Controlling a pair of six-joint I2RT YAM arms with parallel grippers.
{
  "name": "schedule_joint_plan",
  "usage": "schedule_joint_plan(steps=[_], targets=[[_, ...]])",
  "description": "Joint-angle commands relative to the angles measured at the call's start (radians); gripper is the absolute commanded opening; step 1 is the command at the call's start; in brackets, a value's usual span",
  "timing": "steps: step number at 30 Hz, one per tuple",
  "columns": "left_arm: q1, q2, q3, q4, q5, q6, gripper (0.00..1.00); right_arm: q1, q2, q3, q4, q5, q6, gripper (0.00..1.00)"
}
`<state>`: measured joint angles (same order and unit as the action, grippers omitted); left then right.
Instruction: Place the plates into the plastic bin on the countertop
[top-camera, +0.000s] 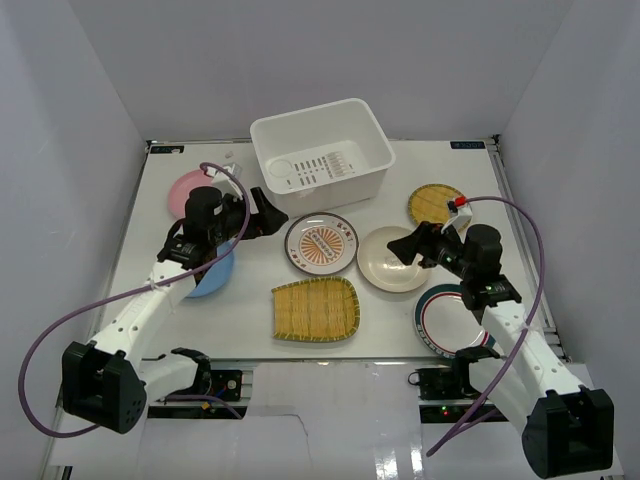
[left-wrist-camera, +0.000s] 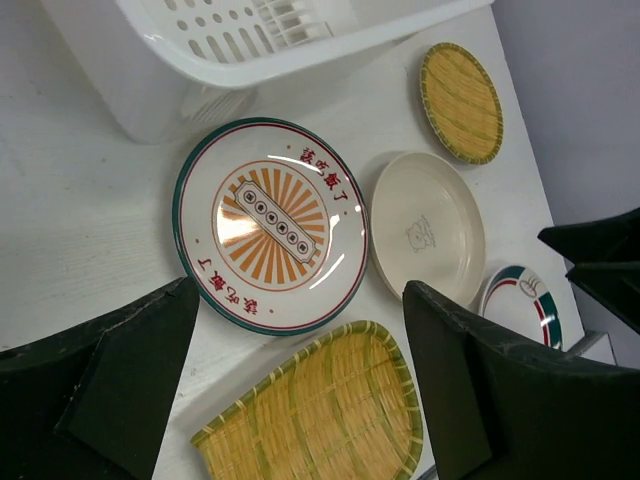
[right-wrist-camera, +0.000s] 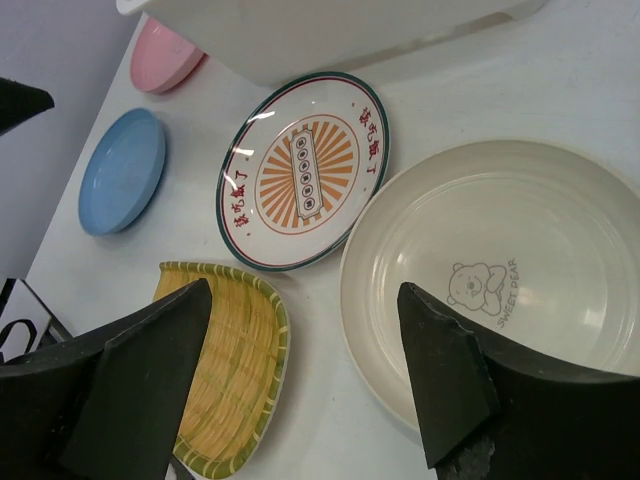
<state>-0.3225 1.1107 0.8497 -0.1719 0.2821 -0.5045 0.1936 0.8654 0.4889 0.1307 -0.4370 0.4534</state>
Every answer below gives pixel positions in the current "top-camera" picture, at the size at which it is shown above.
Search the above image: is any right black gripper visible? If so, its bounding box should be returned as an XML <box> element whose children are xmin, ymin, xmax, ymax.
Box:
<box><xmin>387</xmin><ymin>222</ymin><xmax>474</xmax><ymax>281</ymax></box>

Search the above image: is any orange sunburst pattern plate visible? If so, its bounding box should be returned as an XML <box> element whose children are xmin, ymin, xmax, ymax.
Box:
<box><xmin>284</xmin><ymin>212</ymin><xmax>359</xmax><ymax>276</ymax></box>

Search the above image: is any blue plastic plate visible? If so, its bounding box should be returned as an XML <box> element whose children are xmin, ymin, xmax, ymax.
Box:
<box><xmin>188</xmin><ymin>241</ymin><xmax>235</xmax><ymax>298</ymax></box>

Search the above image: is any pink plastic plate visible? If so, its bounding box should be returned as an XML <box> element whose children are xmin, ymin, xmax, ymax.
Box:
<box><xmin>168</xmin><ymin>170</ymin><xmax>211</xmax><ymax>219</ymax></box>

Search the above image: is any fan-shaped bamboo woven tray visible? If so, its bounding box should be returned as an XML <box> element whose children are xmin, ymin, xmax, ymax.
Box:
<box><xmin>272</xmin><ymin>276</ymin><xmax>361</xmax><ymax>343</ymax></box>

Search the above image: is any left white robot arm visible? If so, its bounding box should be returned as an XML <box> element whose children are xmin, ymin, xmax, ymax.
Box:
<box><xmin>62</xmin><ymin>186</ymin><xmax>289</xmax><ymax>434</ymax></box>

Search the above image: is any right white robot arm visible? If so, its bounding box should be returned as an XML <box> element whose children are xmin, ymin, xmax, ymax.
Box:
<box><xmin>387</xmin><ymin>222</ymin><xmax>614</xmax><ymax>479</ymax></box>

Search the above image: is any white plastic bin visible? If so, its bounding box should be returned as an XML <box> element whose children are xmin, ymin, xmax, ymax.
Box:
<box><xmin>250</xmin><ymin>98</ymin><xmax>396</xmax><ymax>218</ymax></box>

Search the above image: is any cream white plate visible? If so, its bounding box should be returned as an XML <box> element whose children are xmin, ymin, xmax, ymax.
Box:
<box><xmin>357</xmin><ymin>226</ymin><xmax>430</xmax><ymax>293</ymax></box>

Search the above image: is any round bamboo woven plate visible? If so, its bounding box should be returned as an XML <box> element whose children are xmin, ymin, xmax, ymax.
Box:
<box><xmin>408</xmin><ymin>184</ymin><xmax>463</xmax><ymax>226</ymax></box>

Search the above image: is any green red rimmed plate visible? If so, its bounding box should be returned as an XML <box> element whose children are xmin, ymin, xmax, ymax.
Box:
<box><xmin>414</xmin><ymin>284</ymin><xmax>495</xmax><ymax>360</ymax></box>

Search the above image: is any left blue table label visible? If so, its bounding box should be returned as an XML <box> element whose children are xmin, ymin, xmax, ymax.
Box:
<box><xmin>149</xmin><ymin>145</ymin><xmax>184</xmax><ymax>155</ymax></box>

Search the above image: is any blue table label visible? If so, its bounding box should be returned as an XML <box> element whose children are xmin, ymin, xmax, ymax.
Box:
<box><xmin>450</xmin><ymin>141</ymin><xmax>486</xmax><ymax>150</ymax></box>
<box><xmin>149</xmin><ymin>145</ymin><xmax>184</xmax><ymax>155</ymax></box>

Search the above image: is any right blue table label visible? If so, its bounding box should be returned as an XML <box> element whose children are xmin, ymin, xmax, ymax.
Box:
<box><xmin>450</xmin><ymin>141</ymin><xmax>486</xmax><ymax>150</ymax></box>

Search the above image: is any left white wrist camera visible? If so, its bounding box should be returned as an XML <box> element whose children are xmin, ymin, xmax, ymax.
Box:
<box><xmin>205</xmin><ymin>163</ymin><xmax>242</xmax><ymax>191</ymax></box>

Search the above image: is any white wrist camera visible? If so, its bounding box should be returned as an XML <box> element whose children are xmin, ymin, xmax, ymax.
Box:
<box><xmin>205</xmin><ymin>163</ymin><xmax>242</xmax><ymax>191</ymax></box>
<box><xmin>442</xmin><ymin>196</ymin><xmax>473</xmax><ymax>233</ymax></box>

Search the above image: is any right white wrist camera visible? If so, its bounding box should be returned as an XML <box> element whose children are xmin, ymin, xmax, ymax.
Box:
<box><xmin>442</xmin><ymin>196</ymin><xmax>473</xmax><ymax>233</ymax></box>

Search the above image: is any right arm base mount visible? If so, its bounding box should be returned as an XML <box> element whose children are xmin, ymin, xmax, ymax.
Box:
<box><xmin>407</xmin><ymin>366</ymin><xmax>480</xmax><ymax>425</ymax></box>

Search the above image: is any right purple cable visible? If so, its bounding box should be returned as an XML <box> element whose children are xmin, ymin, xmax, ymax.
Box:
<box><xmin>425</xmin><ymin>195</ymin><xmax>546</xmax><ymax>458</ymax></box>

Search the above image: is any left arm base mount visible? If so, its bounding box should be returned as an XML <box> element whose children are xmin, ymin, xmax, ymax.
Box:
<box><xmin>141</xmin><ymin>347</ymin><xmax>244</xmax><ymax>419</ymax></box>

